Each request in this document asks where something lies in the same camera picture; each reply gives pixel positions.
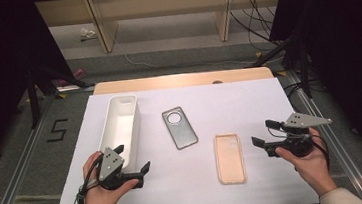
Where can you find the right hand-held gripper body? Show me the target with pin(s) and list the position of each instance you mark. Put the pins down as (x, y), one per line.
(293, 144)

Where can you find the grey phone case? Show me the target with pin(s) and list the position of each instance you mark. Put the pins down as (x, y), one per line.
(184, 137)

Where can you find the white crumpled item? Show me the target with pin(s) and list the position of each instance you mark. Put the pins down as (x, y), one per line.
(87, 33)

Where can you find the person's right hand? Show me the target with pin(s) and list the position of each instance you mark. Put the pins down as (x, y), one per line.
(312, 166)

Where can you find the beige phone case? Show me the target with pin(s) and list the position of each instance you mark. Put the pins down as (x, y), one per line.
(230, 164)

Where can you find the black metal stand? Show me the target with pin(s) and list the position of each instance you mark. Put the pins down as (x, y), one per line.
(305, 76)
(33, 102)

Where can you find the wooden table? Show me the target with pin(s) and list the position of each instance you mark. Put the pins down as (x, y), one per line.
(167, 82)

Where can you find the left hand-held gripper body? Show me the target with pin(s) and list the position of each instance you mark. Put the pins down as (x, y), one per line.
(109, 164)

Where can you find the white table mat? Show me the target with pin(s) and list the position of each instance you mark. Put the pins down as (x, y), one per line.
(252, 101)

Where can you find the white plastic storage bin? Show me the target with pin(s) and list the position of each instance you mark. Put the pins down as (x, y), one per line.
(119, 121)

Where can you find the aluminium floor rail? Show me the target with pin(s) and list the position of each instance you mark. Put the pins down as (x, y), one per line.
(350, 166)
(15, 178)

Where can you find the pink floor item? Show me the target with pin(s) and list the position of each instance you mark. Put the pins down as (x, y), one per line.
(79, 73)

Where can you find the yellow tape piece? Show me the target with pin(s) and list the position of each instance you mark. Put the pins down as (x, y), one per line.
(258, 54)
(63, 96)
(281, 73)

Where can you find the light wooden shelf unit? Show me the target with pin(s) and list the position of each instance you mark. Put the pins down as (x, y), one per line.
(159, 3)

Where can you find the person's left hand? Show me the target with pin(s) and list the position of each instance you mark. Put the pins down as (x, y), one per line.
(98, 200)

